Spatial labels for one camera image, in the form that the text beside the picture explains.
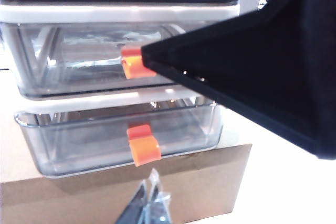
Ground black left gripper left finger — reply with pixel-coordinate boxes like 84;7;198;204
113;180;150;224

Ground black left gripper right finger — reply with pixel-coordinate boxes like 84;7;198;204
143;168;173;224

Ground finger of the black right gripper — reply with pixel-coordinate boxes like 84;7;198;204
141;0;336;161

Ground brown cardboard box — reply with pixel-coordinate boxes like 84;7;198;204
0;143;253;224

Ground white plastic drawer cabinet frame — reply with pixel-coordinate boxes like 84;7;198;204
0;0;244;116

